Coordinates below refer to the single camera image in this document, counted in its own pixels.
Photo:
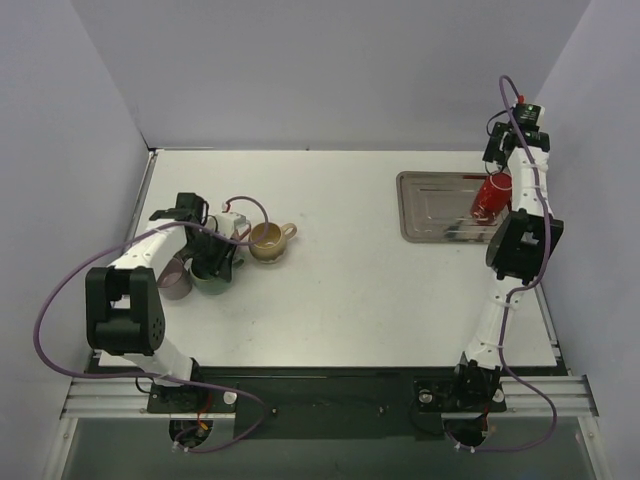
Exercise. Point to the lilac mug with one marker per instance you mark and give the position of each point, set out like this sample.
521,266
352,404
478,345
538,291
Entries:
174,282

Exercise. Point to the teal mug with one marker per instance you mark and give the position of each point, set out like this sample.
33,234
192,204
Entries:
210,284

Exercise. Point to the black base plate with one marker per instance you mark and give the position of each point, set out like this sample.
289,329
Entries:
342,403

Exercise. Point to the metal tray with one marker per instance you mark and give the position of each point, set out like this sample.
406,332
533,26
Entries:
435,207

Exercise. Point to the red mug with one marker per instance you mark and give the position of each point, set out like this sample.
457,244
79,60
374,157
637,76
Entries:
493,196

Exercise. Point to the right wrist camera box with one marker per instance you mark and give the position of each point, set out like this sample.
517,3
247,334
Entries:
528,115

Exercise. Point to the beige round mug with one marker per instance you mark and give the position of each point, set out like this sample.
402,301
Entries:
269,241

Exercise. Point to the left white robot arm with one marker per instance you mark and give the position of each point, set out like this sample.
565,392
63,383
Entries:
124,312

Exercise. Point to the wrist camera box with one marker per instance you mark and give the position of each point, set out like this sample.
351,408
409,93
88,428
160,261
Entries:
528,115
232,225

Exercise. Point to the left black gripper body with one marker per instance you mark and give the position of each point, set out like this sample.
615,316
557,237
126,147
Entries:
220,262

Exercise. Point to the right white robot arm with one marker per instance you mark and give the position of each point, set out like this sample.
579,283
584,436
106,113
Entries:
520,249

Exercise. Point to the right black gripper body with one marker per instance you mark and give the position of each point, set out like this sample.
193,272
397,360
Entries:
493,153

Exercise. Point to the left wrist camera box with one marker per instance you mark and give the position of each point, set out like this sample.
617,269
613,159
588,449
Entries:
232,225

